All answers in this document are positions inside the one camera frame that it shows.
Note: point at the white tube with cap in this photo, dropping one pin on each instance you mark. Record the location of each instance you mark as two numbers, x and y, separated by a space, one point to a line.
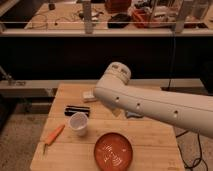
88 96

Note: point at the orange toy carrot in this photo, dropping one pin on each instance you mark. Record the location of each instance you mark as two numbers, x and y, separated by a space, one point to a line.
52 136

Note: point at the blue crumpled cloth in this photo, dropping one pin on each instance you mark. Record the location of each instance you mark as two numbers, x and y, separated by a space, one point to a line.
129 114

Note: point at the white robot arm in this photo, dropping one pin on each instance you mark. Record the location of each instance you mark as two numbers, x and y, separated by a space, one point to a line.
183 110

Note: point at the black rectangular bar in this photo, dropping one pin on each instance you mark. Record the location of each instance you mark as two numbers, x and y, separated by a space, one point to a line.
70 110

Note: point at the red-orange round plate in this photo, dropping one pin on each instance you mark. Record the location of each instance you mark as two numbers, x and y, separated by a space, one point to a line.
113 152

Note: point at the grey metal post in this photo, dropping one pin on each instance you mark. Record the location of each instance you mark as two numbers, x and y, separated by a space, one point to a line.
87 12

